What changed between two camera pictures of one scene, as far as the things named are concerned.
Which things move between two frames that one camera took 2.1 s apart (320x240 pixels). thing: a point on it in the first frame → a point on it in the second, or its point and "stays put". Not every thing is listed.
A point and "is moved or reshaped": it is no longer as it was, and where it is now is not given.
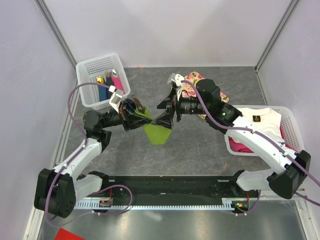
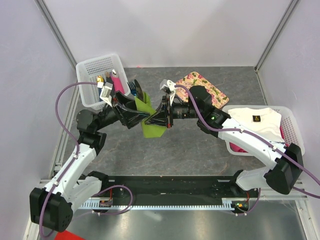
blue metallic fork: x=132 y=105 is moved or reshaped
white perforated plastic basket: x=88 y=70 stays put
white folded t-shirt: x=266 y=120 stays put
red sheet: x=64 y=234 stays put
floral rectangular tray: x=188 y=91 stays put
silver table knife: x=138 y=104 → x=139 y=94
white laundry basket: x=291 y=127 stays put
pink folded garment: x=236 y=147 stays put
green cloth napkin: x=158 y=134 is moved or reshaped
